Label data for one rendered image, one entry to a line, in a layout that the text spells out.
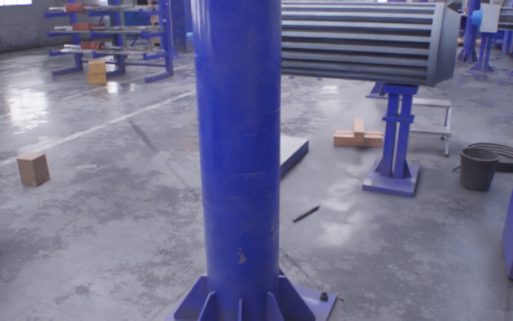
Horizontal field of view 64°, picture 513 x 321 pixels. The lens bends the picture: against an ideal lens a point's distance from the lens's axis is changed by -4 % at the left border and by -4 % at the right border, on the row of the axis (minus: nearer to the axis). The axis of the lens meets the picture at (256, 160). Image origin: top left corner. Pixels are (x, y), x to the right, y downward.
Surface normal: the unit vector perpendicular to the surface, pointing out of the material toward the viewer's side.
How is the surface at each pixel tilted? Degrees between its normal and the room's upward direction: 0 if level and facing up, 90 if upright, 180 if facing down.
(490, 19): 90
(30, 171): 90
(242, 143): 90
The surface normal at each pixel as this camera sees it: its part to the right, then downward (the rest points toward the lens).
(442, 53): 0.04, 0.43
